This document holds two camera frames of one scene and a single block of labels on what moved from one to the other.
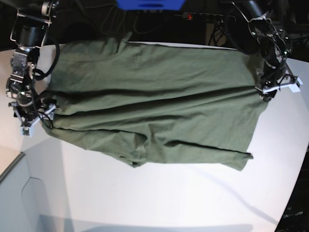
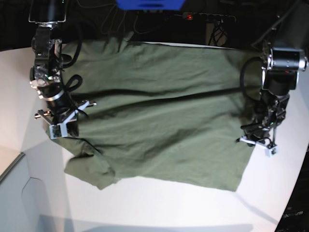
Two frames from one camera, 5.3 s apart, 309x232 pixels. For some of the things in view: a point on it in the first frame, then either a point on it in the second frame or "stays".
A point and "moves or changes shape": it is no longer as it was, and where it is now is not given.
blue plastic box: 150,5 stays
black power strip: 207,17 stays
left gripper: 28,112 → 61,108
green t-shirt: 139,100 moves or changes shape
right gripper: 270,79 → 263,131
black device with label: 295,217 stays
